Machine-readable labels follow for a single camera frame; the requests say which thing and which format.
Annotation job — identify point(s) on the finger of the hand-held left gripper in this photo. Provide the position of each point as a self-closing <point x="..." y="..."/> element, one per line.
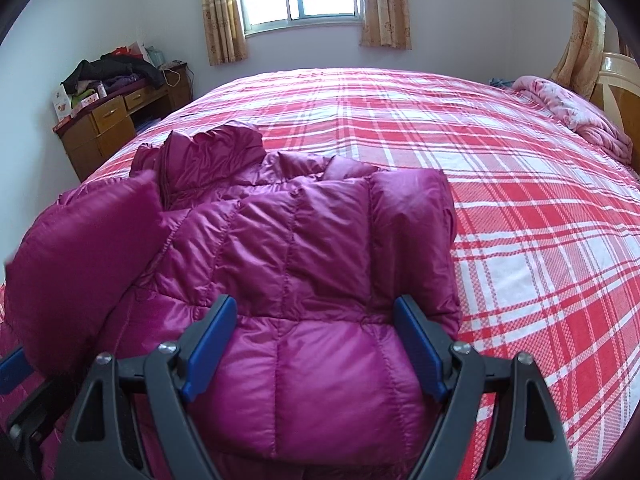
<point x="12" y="370"/>

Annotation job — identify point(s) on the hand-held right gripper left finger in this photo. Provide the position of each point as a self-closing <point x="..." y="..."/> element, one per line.
<point x="210" y="350"/>

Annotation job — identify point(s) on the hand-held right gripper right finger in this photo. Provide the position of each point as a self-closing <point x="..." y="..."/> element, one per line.
<point x="417" y="350"/>

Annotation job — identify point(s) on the purple down jacket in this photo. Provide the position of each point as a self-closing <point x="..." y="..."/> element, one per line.
<point x="300" y="270"/>

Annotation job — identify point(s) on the black clothes pile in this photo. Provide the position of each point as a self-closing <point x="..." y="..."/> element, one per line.
<point x="110" y="70"/>

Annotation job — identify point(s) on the wooden desk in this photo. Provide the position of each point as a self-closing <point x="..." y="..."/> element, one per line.
<point x="105" y="125"/>

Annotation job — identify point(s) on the white box with red print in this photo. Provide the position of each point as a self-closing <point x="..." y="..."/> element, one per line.
<point x="61" y="105"/>

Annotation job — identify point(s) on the small blue cloth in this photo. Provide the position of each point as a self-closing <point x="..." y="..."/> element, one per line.
<point x="498" y="82"/>

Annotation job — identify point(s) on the purple cloth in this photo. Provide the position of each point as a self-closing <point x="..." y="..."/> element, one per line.
<point x="125" y="82"/>

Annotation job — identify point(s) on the small white bottle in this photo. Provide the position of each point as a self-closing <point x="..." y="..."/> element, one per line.
<point x="102" y="90"/>

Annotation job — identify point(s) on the pink floral blanket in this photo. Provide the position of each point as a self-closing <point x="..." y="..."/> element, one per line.
<point x="575" y="110"/>

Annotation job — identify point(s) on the red bag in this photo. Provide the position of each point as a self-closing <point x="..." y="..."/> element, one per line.
<point x="125" y="52"/>

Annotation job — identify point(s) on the wooden headboard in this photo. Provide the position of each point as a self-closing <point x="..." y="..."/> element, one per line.
<point x="617" y="95"/>

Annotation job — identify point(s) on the beige floral curtain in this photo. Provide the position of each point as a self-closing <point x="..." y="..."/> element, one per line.
<point x="220" y="10"/>
<point x="582" y="45"/>
<point x="385" y="5"/>

